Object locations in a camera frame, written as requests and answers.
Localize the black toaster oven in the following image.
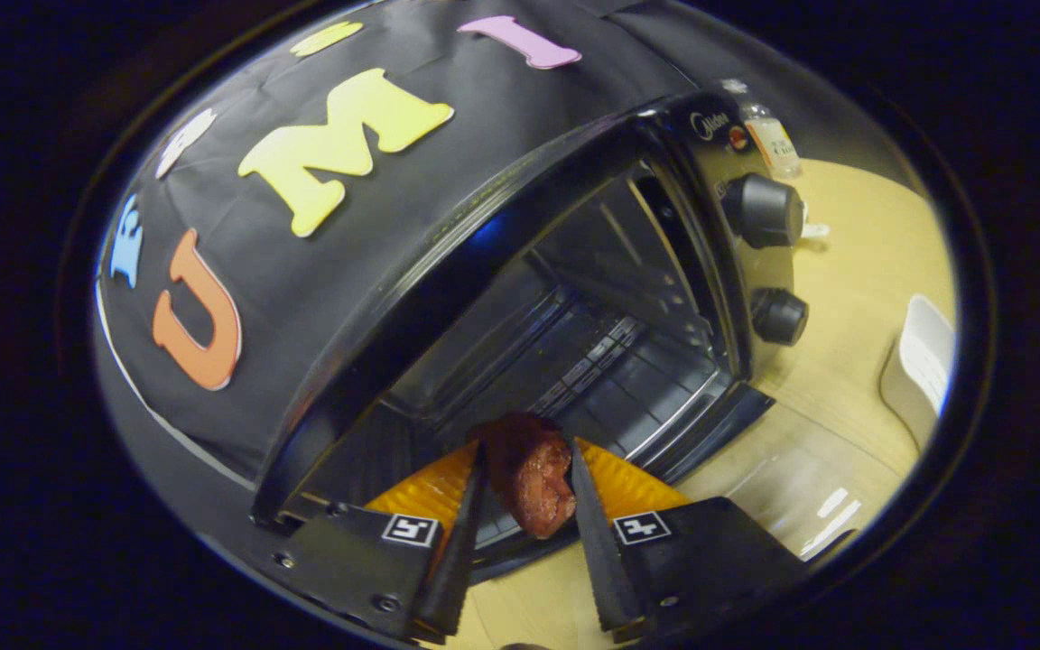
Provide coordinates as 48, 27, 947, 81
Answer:
251, 90, 810, 583

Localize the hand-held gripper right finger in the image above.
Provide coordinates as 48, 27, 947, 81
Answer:
568, 436, 808, 644

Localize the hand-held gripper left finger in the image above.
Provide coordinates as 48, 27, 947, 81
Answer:
272, 440, 489, 644

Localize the white rectangular tray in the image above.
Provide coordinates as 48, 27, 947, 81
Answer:
879, 293, 957, 452

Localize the brown meat piece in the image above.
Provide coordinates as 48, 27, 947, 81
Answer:
469, 413, 578, 541

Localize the small clear bottle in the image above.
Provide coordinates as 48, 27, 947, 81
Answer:
723, 79, 803, 181

